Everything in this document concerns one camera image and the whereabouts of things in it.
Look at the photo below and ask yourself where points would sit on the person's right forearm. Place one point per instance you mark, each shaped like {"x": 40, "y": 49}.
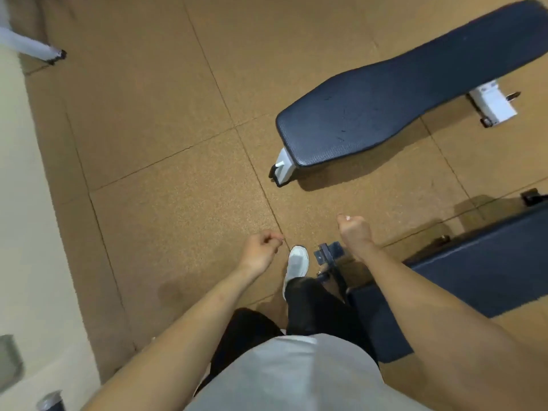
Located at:
{"x": 428, "y": 316}

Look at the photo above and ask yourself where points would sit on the person's right hand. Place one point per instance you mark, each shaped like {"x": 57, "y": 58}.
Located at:
{"x": 355, "y": 235}

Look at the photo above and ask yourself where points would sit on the grey shirt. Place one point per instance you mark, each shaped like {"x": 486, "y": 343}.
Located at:
{"x": 299, "y": 376}

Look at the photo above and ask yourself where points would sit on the person's left hand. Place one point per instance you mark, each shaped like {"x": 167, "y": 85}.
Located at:
{"x": 259, "y": 252}

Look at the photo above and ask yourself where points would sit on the adjustable black weight bench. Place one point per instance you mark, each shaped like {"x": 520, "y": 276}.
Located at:
{"x": 492, "y": 269}

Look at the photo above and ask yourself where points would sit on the white right shoe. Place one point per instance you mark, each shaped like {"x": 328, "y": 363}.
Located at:
{"x": 296, "y": 263}

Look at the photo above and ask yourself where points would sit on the person's left forearm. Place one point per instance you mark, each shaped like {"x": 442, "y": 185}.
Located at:
{"x": 180, "y": 338}

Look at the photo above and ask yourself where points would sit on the dark grey metal cylinder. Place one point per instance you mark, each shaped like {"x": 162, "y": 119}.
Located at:
{"x": 50, "y": 402}

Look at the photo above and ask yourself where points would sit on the grey wall box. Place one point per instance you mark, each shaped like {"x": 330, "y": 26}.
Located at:
{"x": 9, "y": 363}

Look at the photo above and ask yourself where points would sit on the black trousers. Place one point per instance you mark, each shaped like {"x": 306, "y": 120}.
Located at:
{"x": 308, "y": 308}

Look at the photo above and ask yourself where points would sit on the flat black bench white frame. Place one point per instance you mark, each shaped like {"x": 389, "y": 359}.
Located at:
{"x": 385, "y": 102}

